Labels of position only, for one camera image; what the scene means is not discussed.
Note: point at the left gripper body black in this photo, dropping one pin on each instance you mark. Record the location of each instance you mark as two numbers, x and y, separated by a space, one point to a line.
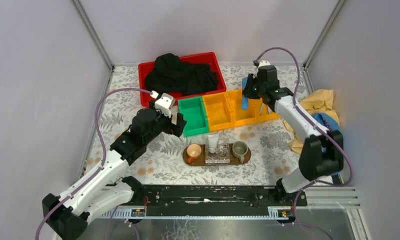
172 122

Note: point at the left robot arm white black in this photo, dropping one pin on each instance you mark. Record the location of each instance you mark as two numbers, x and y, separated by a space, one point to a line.
69 213

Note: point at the grey cup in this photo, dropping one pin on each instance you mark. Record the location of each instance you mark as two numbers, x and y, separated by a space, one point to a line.
239 150

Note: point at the black cloth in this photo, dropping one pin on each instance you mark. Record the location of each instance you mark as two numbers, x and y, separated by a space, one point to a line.
170 74

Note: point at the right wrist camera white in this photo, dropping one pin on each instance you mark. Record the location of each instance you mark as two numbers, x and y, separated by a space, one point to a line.
261 63

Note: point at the blue cloth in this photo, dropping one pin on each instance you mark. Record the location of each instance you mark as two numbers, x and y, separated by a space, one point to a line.
331 155

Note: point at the white toothpaste tube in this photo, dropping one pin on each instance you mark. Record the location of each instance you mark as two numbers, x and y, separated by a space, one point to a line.
213 142

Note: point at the blue toothpaste tube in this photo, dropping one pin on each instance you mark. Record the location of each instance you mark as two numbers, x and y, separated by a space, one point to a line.
244 101

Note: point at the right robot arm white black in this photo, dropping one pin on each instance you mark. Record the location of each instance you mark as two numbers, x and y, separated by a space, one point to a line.
282 101

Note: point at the clear textured glass holder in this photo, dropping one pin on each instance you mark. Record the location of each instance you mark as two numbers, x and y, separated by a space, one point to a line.
221 156

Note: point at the red plastic bin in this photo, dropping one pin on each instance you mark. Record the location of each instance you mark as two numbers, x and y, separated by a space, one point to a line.
206 57

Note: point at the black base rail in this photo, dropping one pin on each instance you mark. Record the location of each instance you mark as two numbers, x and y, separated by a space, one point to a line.
213 200

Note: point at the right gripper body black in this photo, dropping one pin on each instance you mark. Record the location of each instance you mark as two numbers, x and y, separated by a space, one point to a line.
254 89

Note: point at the yellow cloth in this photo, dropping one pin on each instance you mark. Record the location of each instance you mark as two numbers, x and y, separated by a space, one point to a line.
319 105

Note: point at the brown wooden oval tray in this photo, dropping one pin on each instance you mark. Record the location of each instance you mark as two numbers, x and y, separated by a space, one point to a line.
200 161

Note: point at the yellow bin with toothpaste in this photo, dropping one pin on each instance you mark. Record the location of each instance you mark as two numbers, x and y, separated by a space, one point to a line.
241 116

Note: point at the orange cup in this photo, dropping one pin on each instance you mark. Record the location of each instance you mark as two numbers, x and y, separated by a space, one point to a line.
193 152

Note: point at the green plastic bin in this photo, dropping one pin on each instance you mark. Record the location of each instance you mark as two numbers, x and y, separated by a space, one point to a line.
194 113

